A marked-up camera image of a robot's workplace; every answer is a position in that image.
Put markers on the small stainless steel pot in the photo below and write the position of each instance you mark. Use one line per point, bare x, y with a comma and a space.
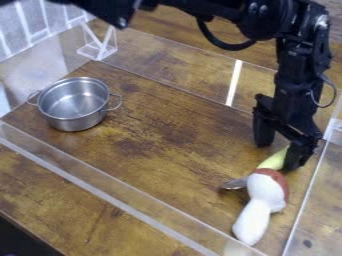
75, 103

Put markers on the clear acrylic right barrier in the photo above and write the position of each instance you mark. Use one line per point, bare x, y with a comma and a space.
317, 232

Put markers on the clear acrylic barrier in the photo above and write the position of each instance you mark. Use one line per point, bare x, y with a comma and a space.
317, 232
185, 228

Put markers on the plush mushroom toy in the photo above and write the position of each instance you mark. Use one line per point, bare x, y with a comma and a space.
268, 190

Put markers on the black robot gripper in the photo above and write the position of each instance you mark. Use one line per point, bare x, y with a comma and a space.
288, 112

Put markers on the clear acrylic front barrier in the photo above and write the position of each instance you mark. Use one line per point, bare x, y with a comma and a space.
185, 228

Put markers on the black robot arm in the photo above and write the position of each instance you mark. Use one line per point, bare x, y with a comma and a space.
234, 24

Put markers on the clear acrylic triangle stand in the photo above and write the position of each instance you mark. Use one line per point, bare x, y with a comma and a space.
98, 49

